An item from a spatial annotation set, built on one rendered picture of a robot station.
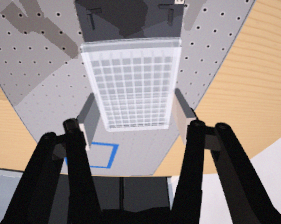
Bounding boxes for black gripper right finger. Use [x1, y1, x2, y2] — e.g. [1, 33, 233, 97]
[168, 88, 281, 224]

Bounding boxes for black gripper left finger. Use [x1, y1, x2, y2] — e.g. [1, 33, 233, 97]
[0, 93, 103, 224]

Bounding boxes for blue tape outline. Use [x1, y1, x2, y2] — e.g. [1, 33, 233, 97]
[90, 142, 119, 168]

